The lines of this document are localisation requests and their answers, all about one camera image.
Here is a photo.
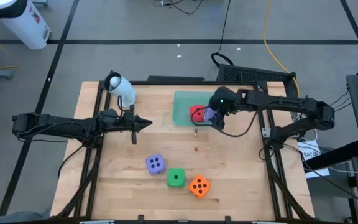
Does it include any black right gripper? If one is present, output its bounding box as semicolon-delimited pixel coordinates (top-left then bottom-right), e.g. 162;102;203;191
209;86;239;131

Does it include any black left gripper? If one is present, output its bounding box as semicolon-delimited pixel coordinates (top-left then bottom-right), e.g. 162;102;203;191
121;105;153;145

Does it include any large purple foam die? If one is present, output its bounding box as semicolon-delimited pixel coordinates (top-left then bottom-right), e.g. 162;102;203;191
203;106;219;123
145;154;167;176

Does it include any large red foam die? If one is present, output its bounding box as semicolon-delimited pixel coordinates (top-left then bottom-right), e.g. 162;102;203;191
189;105;207;123

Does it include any teal plastic bin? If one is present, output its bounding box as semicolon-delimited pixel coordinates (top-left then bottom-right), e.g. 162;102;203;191
172;90;226;127

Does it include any large green foam die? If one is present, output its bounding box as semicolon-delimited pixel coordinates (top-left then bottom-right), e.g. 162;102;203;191
166;167;186;189

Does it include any large orange foam die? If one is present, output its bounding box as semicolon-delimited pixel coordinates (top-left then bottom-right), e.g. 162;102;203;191
188;174;211;199

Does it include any white paper sheet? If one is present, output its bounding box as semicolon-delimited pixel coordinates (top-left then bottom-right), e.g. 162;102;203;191
296;139;331;180

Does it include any black beam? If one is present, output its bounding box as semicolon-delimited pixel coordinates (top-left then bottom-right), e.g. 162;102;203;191
303;139;358;171

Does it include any large white cylinder black band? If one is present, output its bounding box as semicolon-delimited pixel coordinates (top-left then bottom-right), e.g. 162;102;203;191
0;0;52;50

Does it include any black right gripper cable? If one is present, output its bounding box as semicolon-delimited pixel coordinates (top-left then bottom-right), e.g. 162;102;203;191
190;106;260;138

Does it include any black aluminium table frame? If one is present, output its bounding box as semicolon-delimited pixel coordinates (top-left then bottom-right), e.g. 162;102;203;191
54;80;316;224

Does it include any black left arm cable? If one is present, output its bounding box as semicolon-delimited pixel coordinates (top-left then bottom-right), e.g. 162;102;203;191
57;143;86;181

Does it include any black floor cable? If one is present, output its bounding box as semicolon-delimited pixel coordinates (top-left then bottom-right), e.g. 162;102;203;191
210;0;234;68

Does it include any yellow floor cable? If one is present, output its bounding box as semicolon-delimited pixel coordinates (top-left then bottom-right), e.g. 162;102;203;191
262;0;301;97
0;26;20;70

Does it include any white cable bundle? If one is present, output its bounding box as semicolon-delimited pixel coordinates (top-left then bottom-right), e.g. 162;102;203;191
296;124;319;142

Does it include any black cable bundle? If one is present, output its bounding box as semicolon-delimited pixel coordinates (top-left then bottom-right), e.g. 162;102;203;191
153;0;204;16

